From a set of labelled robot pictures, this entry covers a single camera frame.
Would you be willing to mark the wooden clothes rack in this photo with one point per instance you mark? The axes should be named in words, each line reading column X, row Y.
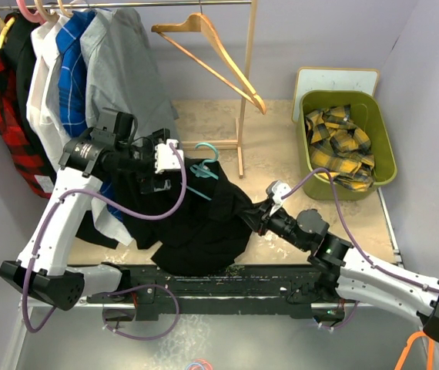
column 200, row 23

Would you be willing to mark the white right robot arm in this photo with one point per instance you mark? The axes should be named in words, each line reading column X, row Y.
column 350, row 273

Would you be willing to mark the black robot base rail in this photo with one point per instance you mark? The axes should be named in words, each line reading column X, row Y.
column 292, row 290

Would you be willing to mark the light wooden hanger hook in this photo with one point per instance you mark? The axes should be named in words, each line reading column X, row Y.
column 67, row 12

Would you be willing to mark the white board behind bin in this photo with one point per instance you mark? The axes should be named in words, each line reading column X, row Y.
column 325, row 78

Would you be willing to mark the red blue hangers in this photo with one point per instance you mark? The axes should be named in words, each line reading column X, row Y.
column 199, row 364

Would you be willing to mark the red black plaid shirt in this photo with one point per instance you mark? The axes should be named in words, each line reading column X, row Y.
column 26, row 159

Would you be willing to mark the pink hanger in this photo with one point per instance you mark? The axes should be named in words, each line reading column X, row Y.
column 32, row 16

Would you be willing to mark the yellow plaid shirt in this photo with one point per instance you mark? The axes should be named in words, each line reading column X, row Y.
column 337, row 144

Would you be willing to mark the black hanging garment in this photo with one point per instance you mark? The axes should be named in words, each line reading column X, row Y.
column 21, row 57

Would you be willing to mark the teal plastic hanger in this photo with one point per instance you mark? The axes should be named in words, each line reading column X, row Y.
column 202, row 170

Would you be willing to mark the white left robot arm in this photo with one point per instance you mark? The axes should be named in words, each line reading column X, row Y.
column 41, row 270

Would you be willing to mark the blue checked hanging shirt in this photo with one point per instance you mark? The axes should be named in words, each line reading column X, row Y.
column 72, row 89

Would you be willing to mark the beige wooden hanger hook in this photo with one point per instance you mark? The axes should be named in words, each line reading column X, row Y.
column 47, row 15

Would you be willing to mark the grey hanging shirt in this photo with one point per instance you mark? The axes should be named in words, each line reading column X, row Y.
column 122, row 73

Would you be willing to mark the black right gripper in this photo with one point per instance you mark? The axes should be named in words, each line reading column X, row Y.
column 257, row 216

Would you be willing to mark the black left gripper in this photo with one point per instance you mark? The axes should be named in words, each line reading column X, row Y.
column 146, row 179

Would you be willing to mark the white hanging shirt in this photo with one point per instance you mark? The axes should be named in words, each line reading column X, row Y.
column 42, row 107

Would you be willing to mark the olive green plastic bin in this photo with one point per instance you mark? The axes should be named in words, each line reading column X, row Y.
column 365, row 112

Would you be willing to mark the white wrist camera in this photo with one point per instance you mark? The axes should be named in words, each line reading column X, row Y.
column 276, row 191
column 167, row 156

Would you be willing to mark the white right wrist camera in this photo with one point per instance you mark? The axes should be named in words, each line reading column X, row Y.
column 276, row 191

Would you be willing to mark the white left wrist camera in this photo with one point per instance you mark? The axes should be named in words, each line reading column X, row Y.
column 167, row 156

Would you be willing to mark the yellow hanger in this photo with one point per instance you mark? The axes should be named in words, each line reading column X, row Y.
column 5, row 30

